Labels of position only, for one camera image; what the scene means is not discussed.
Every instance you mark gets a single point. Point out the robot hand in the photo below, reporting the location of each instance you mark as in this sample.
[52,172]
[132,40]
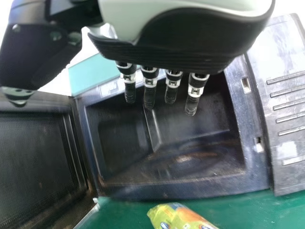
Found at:
[181,31]

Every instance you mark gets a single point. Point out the yellow-green biscuit packet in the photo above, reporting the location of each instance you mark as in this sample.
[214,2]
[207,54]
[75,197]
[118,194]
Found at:
[176,215]

